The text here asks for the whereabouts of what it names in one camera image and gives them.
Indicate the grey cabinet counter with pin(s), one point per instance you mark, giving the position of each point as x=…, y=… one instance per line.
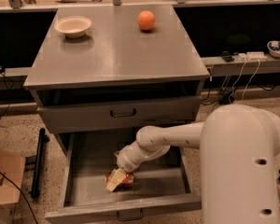
x=115, y=61

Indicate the open grey drawer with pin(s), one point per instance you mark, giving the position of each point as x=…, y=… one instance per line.
x=159, y=187

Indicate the black small device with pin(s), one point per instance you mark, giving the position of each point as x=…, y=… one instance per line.
x=226, y=56

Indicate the white paper bowl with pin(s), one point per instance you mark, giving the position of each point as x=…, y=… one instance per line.
x=73, y=26

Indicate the closed grey upper drawer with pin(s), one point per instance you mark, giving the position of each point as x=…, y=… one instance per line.
x=113, y=115

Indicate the cardboard box left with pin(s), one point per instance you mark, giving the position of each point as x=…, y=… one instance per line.
x=11, y=175

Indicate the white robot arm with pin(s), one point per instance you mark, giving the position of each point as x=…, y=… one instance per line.
x=237, y=146

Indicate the white power strip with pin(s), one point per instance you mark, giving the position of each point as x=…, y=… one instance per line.
x=255, y=55

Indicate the orange fruit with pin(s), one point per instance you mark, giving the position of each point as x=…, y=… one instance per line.
x=146, y=20

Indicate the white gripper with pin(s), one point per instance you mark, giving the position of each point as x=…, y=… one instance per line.
x=126, y=164

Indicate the blue white bowl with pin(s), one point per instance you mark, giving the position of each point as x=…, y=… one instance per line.
x=274, y=48

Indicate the red coke can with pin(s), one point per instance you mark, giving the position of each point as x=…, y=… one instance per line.
x=127, y=182

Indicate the black bar on floor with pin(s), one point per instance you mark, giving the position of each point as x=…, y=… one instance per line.
x=42, y=140

